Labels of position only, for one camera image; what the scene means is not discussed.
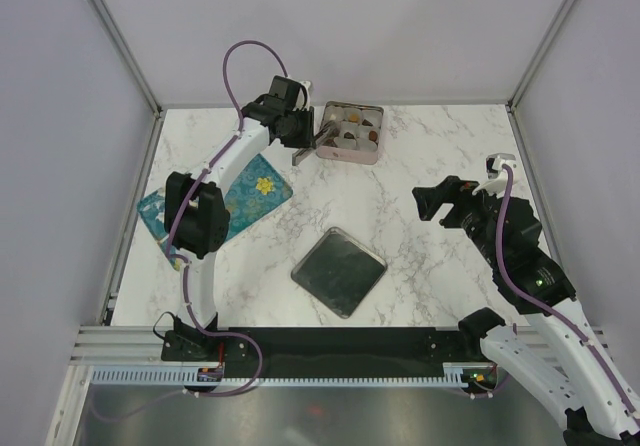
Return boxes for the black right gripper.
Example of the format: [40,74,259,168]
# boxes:
[411,174,505,268]

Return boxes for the metal tongs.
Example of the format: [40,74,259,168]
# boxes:
[291,121,339,167]

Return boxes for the square tin lid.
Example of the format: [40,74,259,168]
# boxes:
[290,227,387,319]

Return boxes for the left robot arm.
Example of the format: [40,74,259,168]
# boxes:
[162,76,316,361]

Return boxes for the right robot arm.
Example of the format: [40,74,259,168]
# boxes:
[412,176,639,445]

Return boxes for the pink chocolate tin box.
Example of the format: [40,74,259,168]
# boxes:
[316,101,384,165]

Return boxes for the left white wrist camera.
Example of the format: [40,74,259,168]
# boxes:
[296,80,313,110]

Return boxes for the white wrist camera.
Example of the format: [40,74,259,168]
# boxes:
[473,153,517,195]
[296,80,313,110]

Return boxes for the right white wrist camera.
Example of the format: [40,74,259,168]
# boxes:
[473,153,517,195]

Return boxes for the slotted cable duct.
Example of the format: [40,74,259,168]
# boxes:
[90,363,496,388]

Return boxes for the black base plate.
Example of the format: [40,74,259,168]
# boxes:
[161,325,488,378]

